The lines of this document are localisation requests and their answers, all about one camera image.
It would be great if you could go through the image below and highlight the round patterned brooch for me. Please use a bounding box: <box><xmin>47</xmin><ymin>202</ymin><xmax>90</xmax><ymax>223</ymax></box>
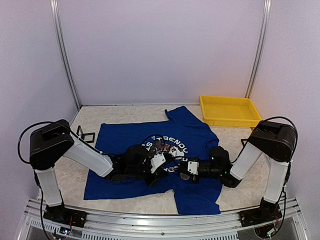
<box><xmin>180</xmin><ymin>173</ymin><xmax>190</xmax><ymax>181</ymax></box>

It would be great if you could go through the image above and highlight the blue printed t-shirt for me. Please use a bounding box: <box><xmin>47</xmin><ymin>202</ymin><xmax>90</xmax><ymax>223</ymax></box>
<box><xmin>83</xmin><ymin>106</ymin><xmax>222</xmax><ymax>215</ymax></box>

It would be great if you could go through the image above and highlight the black brooch box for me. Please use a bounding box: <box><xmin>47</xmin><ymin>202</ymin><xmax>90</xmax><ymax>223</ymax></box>
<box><xmin>240</xmin><ymin>138</ymin><xmax>248</xmax><ymax>146</ymax></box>

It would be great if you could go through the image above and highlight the yellow plastic tray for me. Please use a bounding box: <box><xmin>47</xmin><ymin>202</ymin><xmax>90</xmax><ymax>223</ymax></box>
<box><xmin>199</xmin><ymin>95</ymin><xmax>262</xmax><ymax>128</ymax></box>

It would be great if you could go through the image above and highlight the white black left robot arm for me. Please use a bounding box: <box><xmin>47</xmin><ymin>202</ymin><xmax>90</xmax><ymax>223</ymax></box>
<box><xmin>29</xmin><ymin>119</ymin><xmax>168</xmax><ymax>223</ymax></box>

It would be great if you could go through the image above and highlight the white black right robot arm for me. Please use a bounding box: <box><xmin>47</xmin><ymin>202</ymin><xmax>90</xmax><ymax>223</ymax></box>
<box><xmin>176</xmin><ymin>116</ymin><xmax>298</xmax><ymax>222</ymax></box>

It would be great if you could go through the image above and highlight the black empty display box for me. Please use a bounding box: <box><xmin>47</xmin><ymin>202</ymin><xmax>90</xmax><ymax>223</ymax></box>
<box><xmin>76</xmin><ymin>125</ymin><xmax>96</xmax><ymax>144</ymax></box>

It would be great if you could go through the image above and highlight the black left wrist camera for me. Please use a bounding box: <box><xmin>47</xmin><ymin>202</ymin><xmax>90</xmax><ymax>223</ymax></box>
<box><xmin>123</xmin><ymin>144</ymin><xmax>148</xmax><ymax>173</ymax></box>

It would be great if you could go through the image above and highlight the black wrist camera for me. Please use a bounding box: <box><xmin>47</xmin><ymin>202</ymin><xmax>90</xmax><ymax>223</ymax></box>
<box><xmin>209</xmin><ymin>146</ymin><xmax>231</xmax><ymax>168</ymax></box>
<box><xmin>123</xmin><ymin>144</ymin><xmax>148</xmax><ymax>173</ymax></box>

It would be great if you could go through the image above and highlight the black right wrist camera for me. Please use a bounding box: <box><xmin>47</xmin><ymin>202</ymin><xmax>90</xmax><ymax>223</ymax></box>
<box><xmin>209</xmin><ymin>146</ymin><xmax>231</xmax><ymax>168</ymax></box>

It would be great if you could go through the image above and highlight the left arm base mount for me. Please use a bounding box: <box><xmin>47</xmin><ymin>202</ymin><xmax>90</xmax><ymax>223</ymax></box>
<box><xmin>43</xmin><ymin>208</ymin><xmax>87</xmax><ymax>228</ymax></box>

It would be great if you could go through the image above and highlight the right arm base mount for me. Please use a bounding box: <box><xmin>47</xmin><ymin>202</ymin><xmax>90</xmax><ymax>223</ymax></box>
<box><xmin>239</xmin><ymin>208</ymin><xmax>283</xmax><ymax>227</ymax></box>

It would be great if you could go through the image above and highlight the front aluminium rail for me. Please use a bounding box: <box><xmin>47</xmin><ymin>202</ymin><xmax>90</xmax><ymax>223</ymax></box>
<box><xmin>23</xmin><ymin>197</ymin><xmax>301</xmax><ymax>240</ymax></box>

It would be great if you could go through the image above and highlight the left aluminium frame post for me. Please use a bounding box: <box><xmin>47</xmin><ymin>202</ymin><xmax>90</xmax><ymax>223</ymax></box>
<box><xmin>49</xmin><ymin>0</ymin><xmax>82</xmax><ymax>111</ymax></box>

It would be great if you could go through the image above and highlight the aluminium frame post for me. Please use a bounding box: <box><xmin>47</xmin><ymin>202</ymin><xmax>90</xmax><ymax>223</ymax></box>
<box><xmin>49</xmin><ymin>0</ymin><xmax>82</xmax><ymax>111</ymax></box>
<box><xmin>245</xmin><ymin>0</ymin><xmax>272</xmax><ymax>99</ymax></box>

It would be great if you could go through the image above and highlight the right aluminium frame post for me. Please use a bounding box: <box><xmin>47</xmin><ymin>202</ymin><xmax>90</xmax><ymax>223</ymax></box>
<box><xmin>245</xmin><ymin>0</ymin><xmax>272</xmax><ymax>99</ymax></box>

